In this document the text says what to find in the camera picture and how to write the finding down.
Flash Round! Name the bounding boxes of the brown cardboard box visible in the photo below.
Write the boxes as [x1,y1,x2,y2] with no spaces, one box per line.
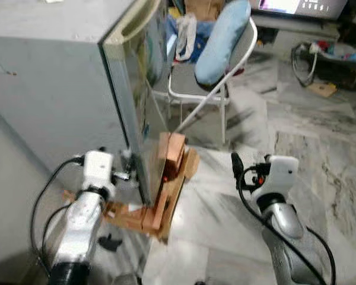
[184,0,226,22]

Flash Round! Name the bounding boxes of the grey appliance with lit display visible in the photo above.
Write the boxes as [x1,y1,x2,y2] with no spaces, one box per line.
[249,0,351,22]

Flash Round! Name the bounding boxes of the blue cloth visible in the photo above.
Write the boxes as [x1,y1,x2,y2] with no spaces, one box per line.
[166,14,215,62]

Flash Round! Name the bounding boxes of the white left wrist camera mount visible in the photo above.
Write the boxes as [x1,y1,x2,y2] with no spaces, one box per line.
[81,150,116,200]

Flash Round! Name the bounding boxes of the small black floor object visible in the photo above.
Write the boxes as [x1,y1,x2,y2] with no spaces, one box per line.
[98,233,124,252]

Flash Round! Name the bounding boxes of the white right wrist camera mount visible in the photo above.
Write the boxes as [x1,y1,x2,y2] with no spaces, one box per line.
[252,155,300,204]

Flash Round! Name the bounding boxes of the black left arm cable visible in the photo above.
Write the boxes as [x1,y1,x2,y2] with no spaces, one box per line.
[29,155,85,269]

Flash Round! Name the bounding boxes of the white metal chair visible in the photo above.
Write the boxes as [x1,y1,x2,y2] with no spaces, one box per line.
[165,17,259,147]

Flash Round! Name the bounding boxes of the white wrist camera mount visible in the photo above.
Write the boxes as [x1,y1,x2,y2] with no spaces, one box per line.
[81,150,116,200]
[252,155,300,204]

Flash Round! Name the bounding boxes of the white cloth bag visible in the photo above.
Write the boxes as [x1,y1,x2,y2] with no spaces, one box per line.
[174,13,198,64]

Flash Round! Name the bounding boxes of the wooden fridge stand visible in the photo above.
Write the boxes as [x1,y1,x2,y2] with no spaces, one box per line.
[62,131,201,245]

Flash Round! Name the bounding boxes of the grey fridge door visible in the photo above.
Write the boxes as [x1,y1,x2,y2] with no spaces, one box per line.
[101,0,170,206]

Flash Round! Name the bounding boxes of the grey fridge body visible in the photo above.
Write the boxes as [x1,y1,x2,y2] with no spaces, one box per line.
[0,0,137,205]

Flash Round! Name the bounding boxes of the dark basket with colourful items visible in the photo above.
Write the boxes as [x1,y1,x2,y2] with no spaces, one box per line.
[293,38,356,91]

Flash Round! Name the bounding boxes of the flat cardboard piece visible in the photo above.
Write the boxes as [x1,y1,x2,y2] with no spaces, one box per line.
[308,81,338,98]

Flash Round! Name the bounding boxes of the light blue pillow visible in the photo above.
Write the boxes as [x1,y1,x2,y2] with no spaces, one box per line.
[193,0,252,87]

